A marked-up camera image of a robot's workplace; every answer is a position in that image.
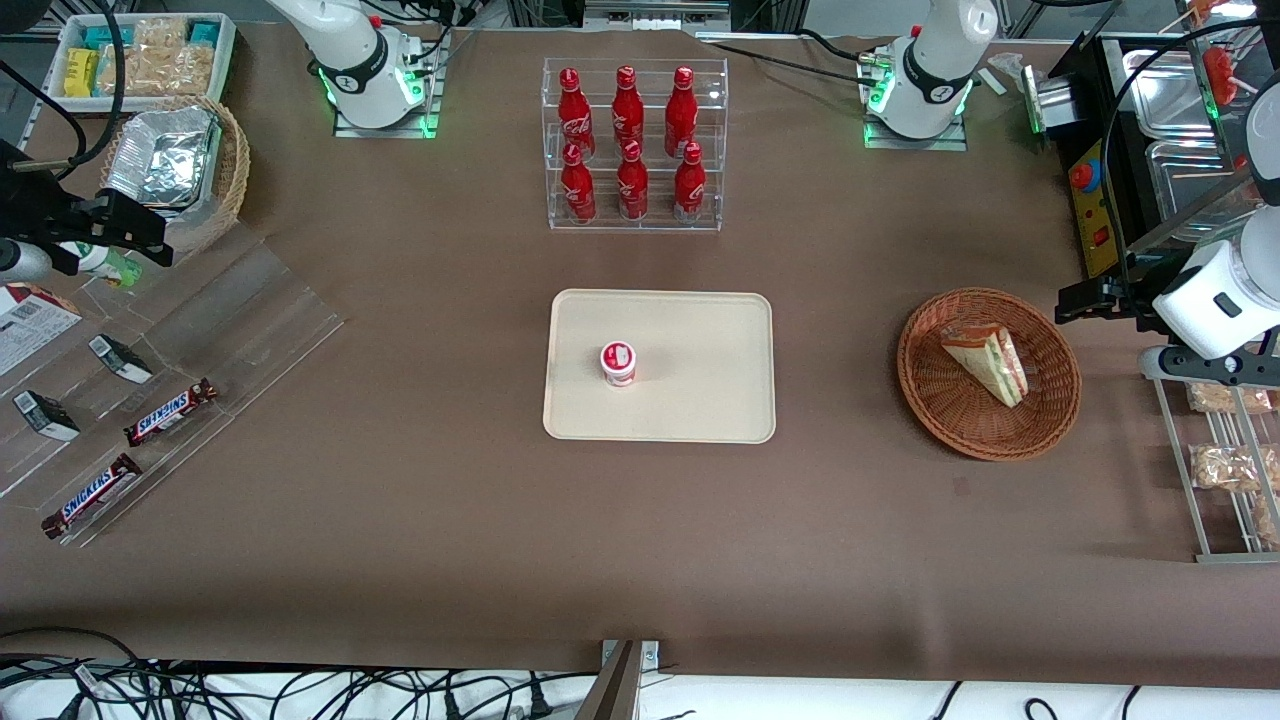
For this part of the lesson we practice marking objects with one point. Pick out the clear acrylic stepped display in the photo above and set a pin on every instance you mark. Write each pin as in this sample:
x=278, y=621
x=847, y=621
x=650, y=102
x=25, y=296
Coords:
x=250, y=330

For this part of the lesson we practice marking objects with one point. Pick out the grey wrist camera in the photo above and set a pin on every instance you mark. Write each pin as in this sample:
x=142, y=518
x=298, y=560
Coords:
x=20, y=262
x=1210, y=367

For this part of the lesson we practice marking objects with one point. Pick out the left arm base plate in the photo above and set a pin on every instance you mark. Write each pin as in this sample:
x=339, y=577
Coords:
x=915, y=142

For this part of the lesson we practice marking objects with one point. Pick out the red emergency button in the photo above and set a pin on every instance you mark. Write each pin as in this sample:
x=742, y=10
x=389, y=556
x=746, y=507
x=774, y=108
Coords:
x=1083, y=176

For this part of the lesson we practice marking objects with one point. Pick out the clear acrylic bottle rack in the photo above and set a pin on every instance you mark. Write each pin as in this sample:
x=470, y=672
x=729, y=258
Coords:
x=655, y=215

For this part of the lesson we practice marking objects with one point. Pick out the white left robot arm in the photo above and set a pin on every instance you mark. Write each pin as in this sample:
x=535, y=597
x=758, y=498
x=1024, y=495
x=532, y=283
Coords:
x=935, y=70

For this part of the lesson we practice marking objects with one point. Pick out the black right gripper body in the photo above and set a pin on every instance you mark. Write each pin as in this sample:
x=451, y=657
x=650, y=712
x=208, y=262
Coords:
x=40, y=212

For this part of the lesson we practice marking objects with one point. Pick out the green white small bottle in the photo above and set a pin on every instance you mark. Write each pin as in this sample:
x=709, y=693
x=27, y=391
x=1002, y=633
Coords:
x=105, y=263

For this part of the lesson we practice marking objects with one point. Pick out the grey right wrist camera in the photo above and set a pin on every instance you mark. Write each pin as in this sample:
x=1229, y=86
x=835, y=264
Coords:
x=20, y=262

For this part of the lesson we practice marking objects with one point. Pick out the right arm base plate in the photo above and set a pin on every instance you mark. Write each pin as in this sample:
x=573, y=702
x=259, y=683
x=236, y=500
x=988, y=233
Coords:
x=385, y=132

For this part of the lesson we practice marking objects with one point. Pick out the steel warmer tray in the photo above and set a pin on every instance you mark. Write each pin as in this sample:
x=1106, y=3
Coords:
x=1165, y=95
x=1190, y=185

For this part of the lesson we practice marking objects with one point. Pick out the small black white box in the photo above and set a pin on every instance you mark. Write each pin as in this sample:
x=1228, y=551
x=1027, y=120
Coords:
x=45, y=415
x=120, y=358

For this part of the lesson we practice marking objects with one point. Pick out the light wicker basket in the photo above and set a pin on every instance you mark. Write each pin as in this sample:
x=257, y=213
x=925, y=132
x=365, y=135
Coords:
x=235, y=170

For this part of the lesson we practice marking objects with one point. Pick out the black food warmer cabinet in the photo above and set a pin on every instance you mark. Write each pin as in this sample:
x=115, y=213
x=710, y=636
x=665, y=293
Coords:
x=1100, y=110

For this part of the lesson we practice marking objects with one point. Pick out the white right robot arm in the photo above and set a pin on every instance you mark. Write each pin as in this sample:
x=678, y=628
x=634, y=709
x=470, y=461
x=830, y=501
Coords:
x=350, y=60

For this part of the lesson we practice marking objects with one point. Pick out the silver metal bracket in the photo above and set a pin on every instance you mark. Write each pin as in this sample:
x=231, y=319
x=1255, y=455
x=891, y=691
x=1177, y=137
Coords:
x=650, y=652

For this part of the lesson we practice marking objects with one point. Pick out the red sausage on stick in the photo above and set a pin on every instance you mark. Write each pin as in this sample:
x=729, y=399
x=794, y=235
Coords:
x=1218, y=75

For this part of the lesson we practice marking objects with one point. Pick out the beige plastic tray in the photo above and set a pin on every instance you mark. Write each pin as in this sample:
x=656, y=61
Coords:
x=700, y=400

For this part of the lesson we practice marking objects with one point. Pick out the Snickers chocolate bar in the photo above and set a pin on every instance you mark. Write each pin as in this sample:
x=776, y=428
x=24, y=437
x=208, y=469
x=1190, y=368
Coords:
x=170, y=412
x=92, y=496

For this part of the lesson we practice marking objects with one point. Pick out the red cola bottle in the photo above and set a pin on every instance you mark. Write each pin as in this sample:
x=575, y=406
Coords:
x=632, y=188
x=681, y=105
x=574, y=105
x=627, y=105
x=689, y=190
x=578, y=190

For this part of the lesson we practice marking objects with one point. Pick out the white plastic bin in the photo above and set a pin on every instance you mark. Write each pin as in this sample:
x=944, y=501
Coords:
x=228, y=60

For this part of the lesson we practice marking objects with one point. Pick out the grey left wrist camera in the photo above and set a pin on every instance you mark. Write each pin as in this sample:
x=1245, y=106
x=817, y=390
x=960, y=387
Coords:
x=1210, y=367

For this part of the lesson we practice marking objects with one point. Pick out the yellow snack pack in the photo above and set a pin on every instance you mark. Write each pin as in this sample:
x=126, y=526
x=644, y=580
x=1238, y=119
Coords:
x=80, y=72

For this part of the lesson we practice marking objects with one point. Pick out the brown table cover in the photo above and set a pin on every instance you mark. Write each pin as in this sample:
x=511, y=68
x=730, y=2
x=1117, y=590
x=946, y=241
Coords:
x=400, y=560

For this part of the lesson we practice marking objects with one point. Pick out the teal snack pack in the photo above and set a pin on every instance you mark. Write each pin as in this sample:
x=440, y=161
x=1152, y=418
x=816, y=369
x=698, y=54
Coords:
x=105, y=37
x=204, y=33

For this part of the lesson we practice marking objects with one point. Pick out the bagged fried snack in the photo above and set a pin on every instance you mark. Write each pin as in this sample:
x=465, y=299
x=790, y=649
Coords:
x=1225, y=398
x=1268, y=520
x=1225, y=467

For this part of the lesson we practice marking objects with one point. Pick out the brown wicker basket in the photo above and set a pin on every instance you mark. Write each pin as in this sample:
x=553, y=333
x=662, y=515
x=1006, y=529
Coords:
x=950, y=420

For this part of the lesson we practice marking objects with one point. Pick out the white cloth sheet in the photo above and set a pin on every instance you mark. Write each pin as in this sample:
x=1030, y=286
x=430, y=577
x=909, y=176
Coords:
x=800, y=700

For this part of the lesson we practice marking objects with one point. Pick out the dark metal beam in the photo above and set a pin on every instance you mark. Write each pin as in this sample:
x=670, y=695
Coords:
x=612, y=695

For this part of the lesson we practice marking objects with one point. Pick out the red white printed box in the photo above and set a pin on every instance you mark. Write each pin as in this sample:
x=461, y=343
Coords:
x=30, y=325

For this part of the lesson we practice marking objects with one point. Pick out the bagged rice crackers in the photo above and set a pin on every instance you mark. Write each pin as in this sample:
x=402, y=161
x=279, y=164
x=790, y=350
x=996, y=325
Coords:
x=165, y=70

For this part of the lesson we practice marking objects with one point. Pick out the red white yogurt cup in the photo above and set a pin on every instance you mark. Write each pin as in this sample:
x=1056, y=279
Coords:
x=618, y=363

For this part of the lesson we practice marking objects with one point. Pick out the triangle sandwich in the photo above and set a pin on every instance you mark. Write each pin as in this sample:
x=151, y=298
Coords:
x=985, y=365

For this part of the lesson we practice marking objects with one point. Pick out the crumpled clear plastic wrap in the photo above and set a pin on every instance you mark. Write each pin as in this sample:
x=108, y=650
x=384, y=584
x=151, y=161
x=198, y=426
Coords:
x=1008, y=66

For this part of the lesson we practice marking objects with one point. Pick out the aluminium foil container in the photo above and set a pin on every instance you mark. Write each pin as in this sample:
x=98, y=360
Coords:
x=165, y=155

